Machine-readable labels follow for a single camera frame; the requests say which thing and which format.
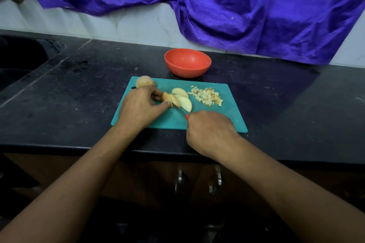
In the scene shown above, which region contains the person's right hand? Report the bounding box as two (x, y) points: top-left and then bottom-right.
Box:
(185, 110), (241, 161)

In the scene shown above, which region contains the person's left hand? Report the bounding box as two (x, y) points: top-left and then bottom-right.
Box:
(114, 85), (171, 134)

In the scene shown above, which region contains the brown potato half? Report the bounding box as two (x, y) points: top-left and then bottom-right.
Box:
(135, 75), (156, 89)

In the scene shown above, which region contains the teal plastic cutting board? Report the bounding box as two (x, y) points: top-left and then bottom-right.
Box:
(111, 76), (249, 134)

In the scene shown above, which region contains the whole brown potato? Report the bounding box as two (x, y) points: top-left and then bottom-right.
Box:
(161, 92), (176, 107)

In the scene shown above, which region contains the pile of diced apple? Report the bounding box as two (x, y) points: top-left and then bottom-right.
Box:
(188, 85), (224, 107)

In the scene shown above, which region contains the red-handled kitchen knife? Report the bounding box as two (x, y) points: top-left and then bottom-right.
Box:
(170, 102), (190, 121)

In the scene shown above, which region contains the orange bowl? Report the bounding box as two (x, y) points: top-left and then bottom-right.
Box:
(163, 48), (212, 78)

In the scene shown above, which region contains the person's left forearm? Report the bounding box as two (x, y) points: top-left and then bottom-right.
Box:
(0, 123), (133, 243)

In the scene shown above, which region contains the person's right forearm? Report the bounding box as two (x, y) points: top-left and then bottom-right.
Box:
(218, 136), (365, 243)

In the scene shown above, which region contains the dark kitchen sink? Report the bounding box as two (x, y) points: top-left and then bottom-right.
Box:
(0, 36), (65, 92)

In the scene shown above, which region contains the purple cloth curtain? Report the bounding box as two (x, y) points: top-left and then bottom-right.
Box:
(17, 0), (365, 66)

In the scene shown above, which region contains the metal cabinet handle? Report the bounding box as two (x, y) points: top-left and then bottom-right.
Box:
(208, 166), (223, 196)
(175, 169), (184, 195)

